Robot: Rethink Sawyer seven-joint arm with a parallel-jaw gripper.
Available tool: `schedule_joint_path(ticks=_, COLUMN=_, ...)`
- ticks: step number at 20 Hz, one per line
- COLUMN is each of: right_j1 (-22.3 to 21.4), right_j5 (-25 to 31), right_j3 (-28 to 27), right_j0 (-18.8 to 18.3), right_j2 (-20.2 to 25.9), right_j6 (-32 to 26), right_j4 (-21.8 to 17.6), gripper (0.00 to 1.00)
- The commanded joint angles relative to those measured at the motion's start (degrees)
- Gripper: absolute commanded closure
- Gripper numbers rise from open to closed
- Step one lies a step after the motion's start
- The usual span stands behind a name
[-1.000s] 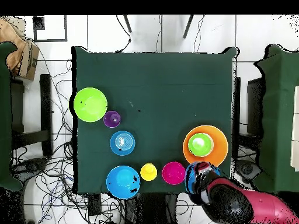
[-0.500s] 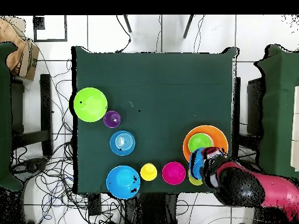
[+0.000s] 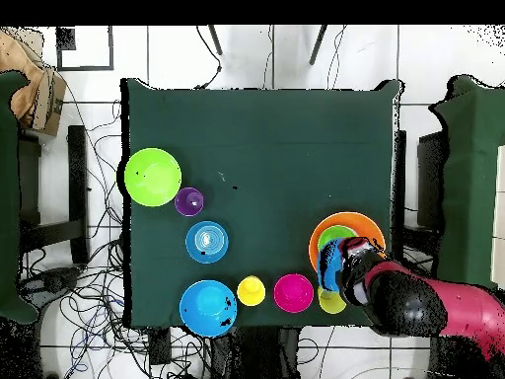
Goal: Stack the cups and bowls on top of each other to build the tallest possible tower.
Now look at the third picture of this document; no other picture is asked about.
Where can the large orange bowl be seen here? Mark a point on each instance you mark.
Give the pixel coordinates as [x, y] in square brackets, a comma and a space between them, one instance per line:
[355, 218]

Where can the small green bowl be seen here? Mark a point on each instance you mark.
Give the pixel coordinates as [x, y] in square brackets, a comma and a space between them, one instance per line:
[331, 235]

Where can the large blue bowl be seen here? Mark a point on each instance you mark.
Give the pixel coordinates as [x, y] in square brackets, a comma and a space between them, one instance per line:
[207, 306]
[330, 278]

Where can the yellow cup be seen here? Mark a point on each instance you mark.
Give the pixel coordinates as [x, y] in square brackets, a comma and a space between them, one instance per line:
[251, 291]

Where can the small blue ridged bowl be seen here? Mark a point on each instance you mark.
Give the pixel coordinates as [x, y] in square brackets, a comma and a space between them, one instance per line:
[207, 242]

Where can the translucent yellow-green cup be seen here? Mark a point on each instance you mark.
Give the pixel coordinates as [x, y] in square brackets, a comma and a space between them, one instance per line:
[331, 304]

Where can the small red bowl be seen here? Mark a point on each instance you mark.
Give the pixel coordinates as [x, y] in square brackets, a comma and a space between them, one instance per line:
[294, 293]

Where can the black box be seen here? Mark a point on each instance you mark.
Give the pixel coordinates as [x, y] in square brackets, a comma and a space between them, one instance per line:
[430, 177]

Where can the green cloth side table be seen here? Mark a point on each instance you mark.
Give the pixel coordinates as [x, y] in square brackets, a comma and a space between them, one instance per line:
[8, 197]
[469, 177]

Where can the dark green tablecloth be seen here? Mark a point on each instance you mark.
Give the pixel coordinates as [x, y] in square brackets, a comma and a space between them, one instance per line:
[256, 138]

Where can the purple cup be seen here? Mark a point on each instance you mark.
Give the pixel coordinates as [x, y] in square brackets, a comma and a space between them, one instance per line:
[189, 201]

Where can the black tripod leg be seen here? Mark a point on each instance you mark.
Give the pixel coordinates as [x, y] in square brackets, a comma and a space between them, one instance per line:
[215, 39]
[318, 45]

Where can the large green bowl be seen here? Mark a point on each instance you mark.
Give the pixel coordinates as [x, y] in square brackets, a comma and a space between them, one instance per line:
[152, 177]

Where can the black power brick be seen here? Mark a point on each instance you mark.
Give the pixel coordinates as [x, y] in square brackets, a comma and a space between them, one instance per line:
[159, 347]

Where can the black floor stand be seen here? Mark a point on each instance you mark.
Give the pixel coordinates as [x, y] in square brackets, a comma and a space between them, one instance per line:
[77, 177]

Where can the cardboard box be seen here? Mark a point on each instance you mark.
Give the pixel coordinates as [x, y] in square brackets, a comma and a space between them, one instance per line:
[49, 98]

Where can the black robot pedestal leg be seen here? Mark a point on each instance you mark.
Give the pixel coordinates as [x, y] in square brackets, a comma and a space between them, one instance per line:
[51, 282]

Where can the black square floor frame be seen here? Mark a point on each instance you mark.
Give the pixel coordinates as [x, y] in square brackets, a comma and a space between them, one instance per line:
[65, 39]

